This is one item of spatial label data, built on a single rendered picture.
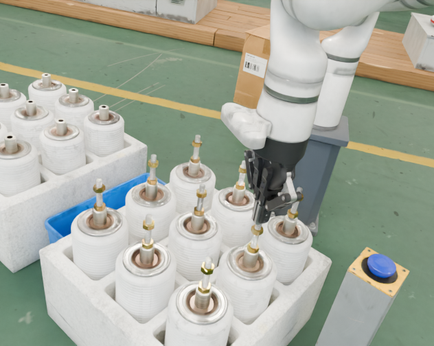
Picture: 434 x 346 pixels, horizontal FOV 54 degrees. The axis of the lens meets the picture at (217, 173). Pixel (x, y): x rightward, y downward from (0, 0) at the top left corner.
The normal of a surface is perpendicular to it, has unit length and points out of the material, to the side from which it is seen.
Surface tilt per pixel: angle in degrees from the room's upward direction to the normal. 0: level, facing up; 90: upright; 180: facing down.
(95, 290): 0
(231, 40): 90
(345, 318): 90
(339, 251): 0
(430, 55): 90
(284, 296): 0
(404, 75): 90
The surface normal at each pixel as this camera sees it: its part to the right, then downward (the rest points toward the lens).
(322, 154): -0.23, 0.51
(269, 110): -0.73, 0.18
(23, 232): 0.77, 0.43
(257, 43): -0.60, 0.38
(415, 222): 0.13, -0.82
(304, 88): 0.18, 0.56
